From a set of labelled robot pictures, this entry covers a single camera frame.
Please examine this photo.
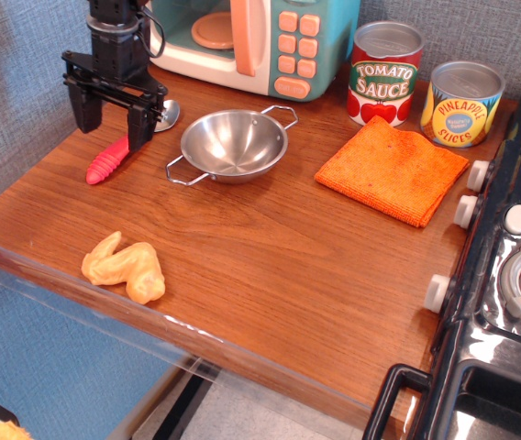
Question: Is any white stove knob middle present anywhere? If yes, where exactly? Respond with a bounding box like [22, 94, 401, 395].
[453, 195, 478, 229]

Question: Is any teal toy microwave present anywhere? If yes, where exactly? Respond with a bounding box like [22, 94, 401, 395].
[148, 1, 360, 102]

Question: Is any tomato sauce can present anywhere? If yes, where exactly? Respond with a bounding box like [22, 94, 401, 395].
[347, 21, 425, 127]

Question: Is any silver metal pan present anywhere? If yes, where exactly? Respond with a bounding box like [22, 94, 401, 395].
[165, 104, 299, 187]

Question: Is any white stove knob upper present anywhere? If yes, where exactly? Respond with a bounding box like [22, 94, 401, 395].
[467, 160, 491, 193]

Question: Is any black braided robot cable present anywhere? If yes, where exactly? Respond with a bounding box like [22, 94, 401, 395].
[139, 6, 167, 60]

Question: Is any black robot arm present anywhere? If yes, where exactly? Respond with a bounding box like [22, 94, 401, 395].
[61, 0, 168, 152]

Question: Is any white stove knob lower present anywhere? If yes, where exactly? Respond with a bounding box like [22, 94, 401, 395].
[424, 274, 450, 314]

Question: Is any clear acrylic table guard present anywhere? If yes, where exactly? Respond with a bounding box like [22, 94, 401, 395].
[0, 248, 371, 439]

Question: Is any black toy stove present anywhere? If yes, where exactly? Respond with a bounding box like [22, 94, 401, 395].
[363, 98, 521, 439]

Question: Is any plastic chicken wing toy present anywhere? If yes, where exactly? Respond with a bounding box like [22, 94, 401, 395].
[81, 231, 166, 305]

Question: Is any pineapple slices can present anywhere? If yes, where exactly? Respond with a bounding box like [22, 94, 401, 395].
[420, 60, 505, 148]

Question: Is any red handled metal spoon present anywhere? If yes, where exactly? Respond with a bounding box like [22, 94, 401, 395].
[85, 99, 181, 185]

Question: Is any white stove knob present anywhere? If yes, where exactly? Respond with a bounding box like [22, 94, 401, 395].
[424, 274, 450, 314]
[453, 195, 478, 229]
[467, 160, 491, 193]

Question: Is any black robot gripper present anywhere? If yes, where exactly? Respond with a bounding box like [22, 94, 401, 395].
[61, 13, 167, 153]

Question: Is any orange folded cloth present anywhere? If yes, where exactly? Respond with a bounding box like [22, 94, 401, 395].
[315, 116, 469, 227]

